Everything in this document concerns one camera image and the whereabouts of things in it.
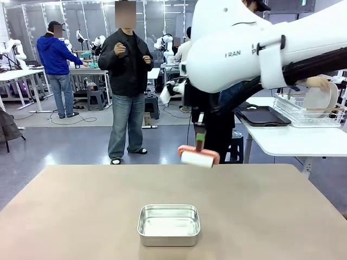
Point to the man in black jacket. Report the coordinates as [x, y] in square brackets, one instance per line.
[124, 78]

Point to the person in blue hoodie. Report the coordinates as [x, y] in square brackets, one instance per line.
[54, 59]

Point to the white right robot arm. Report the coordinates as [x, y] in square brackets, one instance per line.
[230, 32]

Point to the rectangular stainless steel tray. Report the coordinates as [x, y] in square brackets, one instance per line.
[168, 227]

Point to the black-jacket man's right hand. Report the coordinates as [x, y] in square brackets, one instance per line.
[121, 50]

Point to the dark jacket on chair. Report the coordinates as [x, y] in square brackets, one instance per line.
[9, 127]

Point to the white lab workbench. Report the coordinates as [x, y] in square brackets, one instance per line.
[86, 72]

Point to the denim person's right hand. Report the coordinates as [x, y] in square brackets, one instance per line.
[321, 82]

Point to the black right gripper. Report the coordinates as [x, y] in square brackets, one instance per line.
[200, 100]

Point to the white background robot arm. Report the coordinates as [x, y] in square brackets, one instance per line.
[164, 43]
[19, 52]

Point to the black-jacket man's left hand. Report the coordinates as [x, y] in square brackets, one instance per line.
[147, 59]

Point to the person in denim jacket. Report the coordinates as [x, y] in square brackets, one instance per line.
[225, 135]

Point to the black plastic stool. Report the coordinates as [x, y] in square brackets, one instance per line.
[238, 146]

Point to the small dark stool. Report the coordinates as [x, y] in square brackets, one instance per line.
[151, 105]

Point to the grey plastic stool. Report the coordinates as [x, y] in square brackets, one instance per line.
[96, 98]

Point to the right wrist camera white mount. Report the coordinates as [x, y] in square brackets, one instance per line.
[164, 96]

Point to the white side table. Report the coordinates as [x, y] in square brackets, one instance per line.
[284, 140]

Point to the person in beige top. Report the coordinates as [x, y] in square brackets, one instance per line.
[183, 51]

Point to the white lab desk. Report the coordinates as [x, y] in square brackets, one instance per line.
[16, 74]

